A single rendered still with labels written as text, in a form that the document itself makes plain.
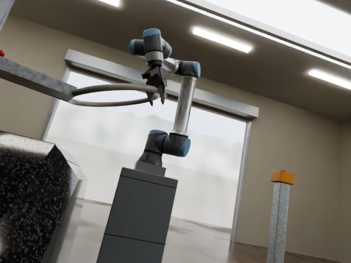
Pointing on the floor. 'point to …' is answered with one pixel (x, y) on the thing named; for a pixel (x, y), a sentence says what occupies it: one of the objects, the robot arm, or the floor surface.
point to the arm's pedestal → (138, 218)
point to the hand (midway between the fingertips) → (156, 103)
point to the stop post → (279, 215)
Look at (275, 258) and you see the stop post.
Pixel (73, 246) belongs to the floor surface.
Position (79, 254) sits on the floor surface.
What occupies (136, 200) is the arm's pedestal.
